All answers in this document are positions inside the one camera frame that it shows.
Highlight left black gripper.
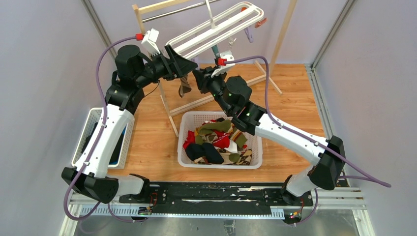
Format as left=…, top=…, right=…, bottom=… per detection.
left=136, top=44, right=198, bottom=88

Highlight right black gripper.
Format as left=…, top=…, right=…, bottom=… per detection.
left=191, top=67, right=232, bottom=117

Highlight brown striped sock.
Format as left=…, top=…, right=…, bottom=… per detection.
left=178, top=75, right=192, bottom=98

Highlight white plastic clip hanger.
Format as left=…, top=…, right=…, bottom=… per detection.
left=166, top=1, right=265, bottom=59

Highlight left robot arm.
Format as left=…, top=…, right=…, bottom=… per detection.
left=61, top=45, right=198, bottom=204

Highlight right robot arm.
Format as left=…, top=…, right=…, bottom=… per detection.
left=192, top=67, right=345, bottom=205

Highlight teal hanger clip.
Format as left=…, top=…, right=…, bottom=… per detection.
left=211, top=45, right=219, bottom=58

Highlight pile of colourful socks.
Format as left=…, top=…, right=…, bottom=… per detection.
left=180, top=118, right=253, bottom=166

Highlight orange hanger clip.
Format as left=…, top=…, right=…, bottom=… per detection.
left=254, top=18, right=268, bottom=29

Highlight white centre laundry basket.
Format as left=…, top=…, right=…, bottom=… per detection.
left=177, top=111, right=263, bottom=170

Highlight white laundry basket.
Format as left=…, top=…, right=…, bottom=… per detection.
left=177, top=111, right=263, bottom=170
left=71, top=106, right=135, bottom=169

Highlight wooden clothes rack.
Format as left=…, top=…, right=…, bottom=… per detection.
left=132, top=0, right=297, bottom=137

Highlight white left laundry basket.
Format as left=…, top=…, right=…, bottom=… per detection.
left=71, top=106, right=135, bottom=169

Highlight dark clothes in left basket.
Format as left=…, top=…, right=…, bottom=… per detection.
left=81, top=122, right=126, bottom=165

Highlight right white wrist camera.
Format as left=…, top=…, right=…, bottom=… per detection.
left=211, top=50, right=235, bottom=78

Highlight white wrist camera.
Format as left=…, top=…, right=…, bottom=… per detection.
left=211, top=50, right=235, bottom=78
left=141, top=28, right=161, bottom=57

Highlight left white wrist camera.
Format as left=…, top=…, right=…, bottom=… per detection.
left=141, top=28, right=161, bottom=57

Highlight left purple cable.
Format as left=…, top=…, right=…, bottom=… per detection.
left=63, top=33, right=147, bottom=224

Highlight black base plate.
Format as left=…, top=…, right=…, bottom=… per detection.
left=119, top=182, right=313, bottom=216

